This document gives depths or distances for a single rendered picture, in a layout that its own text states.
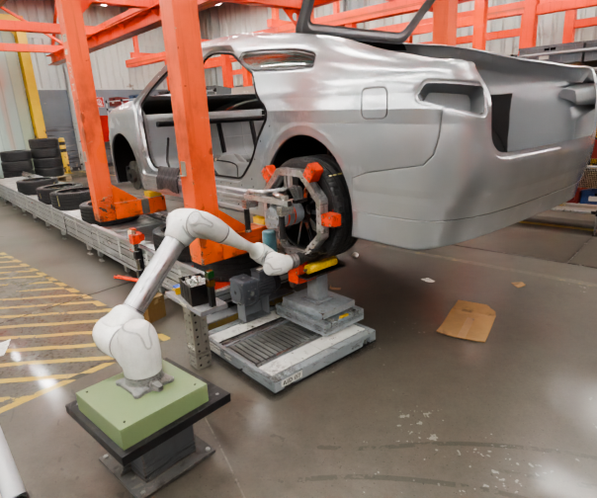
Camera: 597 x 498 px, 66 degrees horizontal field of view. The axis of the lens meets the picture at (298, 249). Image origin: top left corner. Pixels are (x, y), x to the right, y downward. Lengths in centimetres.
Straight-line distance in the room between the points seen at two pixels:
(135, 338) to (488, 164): 175
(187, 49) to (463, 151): 165
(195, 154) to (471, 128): 158
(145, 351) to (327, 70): 172
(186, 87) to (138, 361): 162
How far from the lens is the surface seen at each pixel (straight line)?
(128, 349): 199
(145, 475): 219
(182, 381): 208
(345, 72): 260
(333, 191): 266
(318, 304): 305
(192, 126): 292
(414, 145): 230
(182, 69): 292
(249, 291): 304
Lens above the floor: 145
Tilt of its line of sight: 17 degrees down
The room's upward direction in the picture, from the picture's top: 3 degrees counter-clockwise
